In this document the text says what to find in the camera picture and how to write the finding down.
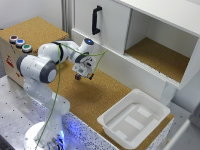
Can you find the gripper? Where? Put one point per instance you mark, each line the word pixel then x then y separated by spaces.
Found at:
pixel 82 66

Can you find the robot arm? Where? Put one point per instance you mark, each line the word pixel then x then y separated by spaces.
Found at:
pixel 36 68

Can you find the white cabinet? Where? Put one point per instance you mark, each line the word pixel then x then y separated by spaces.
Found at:
pixel 160 50

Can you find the white plastic box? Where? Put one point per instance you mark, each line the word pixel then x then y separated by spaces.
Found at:
pixel 135 118

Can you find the green button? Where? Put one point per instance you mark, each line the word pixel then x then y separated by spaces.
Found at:
pixel 27 47

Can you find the blue button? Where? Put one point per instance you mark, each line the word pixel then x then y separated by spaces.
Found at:
pixel 20 42

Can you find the purple block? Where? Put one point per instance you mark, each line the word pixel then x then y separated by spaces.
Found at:
pixel 78 76

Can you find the red button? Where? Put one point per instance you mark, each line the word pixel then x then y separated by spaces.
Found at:
pixel 13 38

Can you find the white sliding door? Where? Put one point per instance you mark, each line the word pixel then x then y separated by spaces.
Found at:
pixel 111 25

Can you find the wooden drawer box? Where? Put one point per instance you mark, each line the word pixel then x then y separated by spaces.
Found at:
pixel 30 36

